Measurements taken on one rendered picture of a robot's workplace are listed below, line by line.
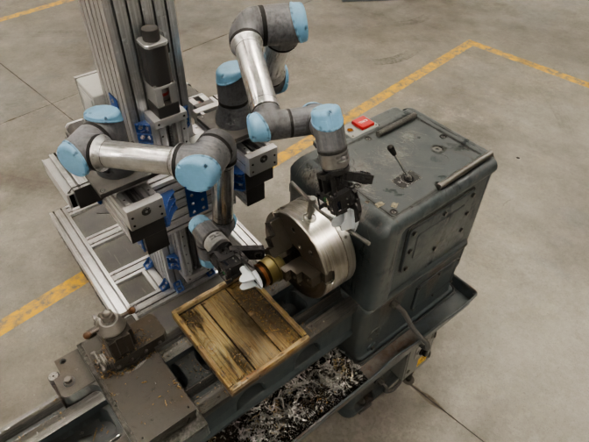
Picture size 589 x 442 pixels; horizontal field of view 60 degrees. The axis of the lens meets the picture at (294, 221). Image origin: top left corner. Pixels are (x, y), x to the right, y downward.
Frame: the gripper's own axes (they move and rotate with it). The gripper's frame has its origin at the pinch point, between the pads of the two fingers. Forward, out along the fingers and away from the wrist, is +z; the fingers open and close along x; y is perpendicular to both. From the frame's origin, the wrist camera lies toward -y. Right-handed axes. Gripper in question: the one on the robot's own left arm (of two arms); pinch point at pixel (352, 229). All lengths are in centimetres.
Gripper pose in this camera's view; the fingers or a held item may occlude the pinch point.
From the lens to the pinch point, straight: 141.6
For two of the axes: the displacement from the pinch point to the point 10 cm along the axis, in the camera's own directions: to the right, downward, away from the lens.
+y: -7.8, 4.3, -4.6
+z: 2.0, 8.6, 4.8
